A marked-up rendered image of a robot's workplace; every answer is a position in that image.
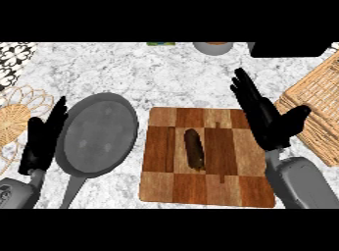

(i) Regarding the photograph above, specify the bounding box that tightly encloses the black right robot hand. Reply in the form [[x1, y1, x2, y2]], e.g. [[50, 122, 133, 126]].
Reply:
[[229, 67, 312, 152]]

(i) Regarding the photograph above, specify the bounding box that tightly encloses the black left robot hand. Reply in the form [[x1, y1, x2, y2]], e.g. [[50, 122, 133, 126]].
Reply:
[[17, 95, 69, 176]]

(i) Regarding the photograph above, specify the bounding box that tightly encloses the wicker basket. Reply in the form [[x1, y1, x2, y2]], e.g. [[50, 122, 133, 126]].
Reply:
[[272, 42, 339, 168]]

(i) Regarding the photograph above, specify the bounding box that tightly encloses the brown sweet potato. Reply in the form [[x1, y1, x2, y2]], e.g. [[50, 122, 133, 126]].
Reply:
[[181, 127, 207, 172]]

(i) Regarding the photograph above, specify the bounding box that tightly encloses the checkered wooden cutting board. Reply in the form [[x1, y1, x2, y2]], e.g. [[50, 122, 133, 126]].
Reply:
[[137, 106, 278, 209]]

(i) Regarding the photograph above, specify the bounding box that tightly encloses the woven round placemat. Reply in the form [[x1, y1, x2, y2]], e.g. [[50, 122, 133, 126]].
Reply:
[[0, 84, 56, 177]]

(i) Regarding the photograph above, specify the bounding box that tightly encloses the grey frying pan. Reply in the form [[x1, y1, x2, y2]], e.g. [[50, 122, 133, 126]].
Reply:
[[53, 92, 140, 210]]

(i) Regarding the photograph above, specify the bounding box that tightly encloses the black appliance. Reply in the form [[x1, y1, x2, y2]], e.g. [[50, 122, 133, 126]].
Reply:
[[246, 42, 334, 59]]

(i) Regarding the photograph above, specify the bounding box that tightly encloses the grey round pot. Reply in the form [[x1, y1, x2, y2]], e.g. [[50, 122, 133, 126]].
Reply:
[[190, 42, 236, 57]]

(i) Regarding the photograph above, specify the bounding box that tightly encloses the black and white patterned cloth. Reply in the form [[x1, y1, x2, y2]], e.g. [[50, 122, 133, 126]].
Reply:
[[0, 42, 38, 116]]

